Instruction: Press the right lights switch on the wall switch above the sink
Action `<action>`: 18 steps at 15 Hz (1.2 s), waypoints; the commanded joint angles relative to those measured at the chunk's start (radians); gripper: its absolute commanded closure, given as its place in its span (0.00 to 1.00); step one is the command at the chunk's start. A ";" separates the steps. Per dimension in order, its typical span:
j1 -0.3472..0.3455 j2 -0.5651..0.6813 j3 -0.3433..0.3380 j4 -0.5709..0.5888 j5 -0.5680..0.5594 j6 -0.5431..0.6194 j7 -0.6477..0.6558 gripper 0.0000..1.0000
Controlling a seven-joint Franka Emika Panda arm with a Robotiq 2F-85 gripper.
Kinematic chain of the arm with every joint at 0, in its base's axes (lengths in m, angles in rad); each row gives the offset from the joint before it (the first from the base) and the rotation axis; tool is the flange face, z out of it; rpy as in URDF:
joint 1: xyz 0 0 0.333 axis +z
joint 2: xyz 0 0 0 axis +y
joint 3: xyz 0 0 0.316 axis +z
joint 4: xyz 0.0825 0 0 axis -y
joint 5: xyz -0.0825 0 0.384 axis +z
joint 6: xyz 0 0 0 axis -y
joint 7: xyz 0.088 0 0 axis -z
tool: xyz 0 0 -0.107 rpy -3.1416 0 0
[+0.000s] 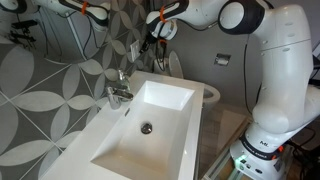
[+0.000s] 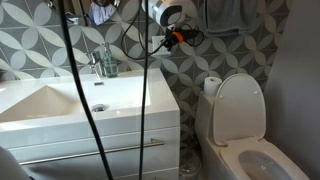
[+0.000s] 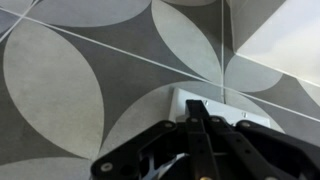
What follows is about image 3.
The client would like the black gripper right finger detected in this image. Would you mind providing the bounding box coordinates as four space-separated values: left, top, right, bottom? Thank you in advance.
198 99 320 180

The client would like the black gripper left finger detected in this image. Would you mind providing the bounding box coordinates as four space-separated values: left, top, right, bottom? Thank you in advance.
90 99 215 180

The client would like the white wall switch plate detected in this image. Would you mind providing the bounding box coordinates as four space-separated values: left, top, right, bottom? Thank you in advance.
168 86 272 128

